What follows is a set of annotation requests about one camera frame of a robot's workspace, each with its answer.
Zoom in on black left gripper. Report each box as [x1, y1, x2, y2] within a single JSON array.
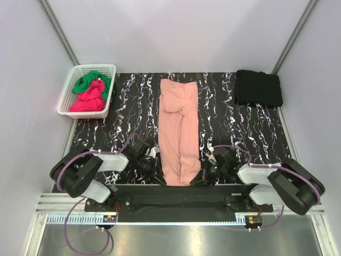
[[135, 156, 166, 186]]

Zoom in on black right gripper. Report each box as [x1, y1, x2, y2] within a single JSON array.
[[191, 159, 227, 186]]

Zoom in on pink printed t-shirt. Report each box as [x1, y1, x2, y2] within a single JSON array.
[[158, 79, 201, 186]]

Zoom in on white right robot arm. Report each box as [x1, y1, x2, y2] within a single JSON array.
[[190, 145, 326, 215]]

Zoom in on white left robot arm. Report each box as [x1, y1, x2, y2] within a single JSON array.
[[50, 140, 166, 211]]

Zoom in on left small electronics module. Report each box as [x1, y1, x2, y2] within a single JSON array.
[[103, 214, 117, 223]]

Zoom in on small electronics module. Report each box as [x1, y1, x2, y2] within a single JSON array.
[[103, 214, 117, 223], [245, 215, 263, 230]]

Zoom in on right small electronics module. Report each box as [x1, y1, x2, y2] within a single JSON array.
[[245, 215, 263, 230]]

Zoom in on red crumpled t-shirt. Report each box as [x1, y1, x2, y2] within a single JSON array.
[[69, 80, 106, 112]]

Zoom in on black folded t-shirt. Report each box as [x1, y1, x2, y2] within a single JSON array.
[[234, 69, 283, 107]]

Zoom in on white plastic basket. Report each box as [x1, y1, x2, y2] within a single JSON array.
[[57, 64, 116, 119]]

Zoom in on green crumpled t-shirt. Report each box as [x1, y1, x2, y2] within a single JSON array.
[[72, 70, 111, 100]]

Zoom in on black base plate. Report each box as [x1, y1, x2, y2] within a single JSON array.
[[85, 185, 273, 225]]

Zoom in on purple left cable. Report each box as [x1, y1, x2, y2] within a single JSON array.
[[55, 133, 142, 252]]

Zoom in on purple cable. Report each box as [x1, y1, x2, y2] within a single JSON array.
[[55, 133, 142, 252], [210, 145, 322, 232]]

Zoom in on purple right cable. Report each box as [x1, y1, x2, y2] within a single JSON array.
[[210, 145, 322, 232]]

